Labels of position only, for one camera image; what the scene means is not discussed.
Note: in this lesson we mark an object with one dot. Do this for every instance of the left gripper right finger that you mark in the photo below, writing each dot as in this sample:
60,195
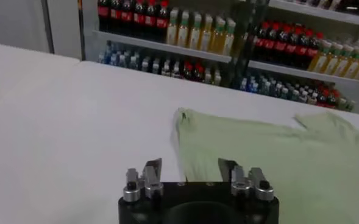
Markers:
238,182

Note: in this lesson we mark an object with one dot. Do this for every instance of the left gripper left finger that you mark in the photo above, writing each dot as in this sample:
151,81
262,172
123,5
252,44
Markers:
151,182

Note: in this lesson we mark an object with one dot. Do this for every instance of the light green polo shirt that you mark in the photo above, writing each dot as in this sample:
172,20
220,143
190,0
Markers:
273,158

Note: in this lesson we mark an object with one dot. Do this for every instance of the clear dark-cap water bottle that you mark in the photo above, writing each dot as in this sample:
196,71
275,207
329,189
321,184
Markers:
133,61
263,88
122,59
273,90

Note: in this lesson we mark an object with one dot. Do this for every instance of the white-label clear bottle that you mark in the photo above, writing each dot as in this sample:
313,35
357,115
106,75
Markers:
284,92
294,94
145,63
156,65

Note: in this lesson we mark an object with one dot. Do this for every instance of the dark white-label drink bottle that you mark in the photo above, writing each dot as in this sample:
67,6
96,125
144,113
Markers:
166,67
176,69
304,96
313,98

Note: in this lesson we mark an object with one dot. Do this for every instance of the red-cap cola bottle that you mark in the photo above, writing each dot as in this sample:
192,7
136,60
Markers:
103,15
150,21
271,44
199,73
126,18
139,19
322,98
332,100
162,22
314,48
187,70
260,42
115,16
281,45
292,48
302,50

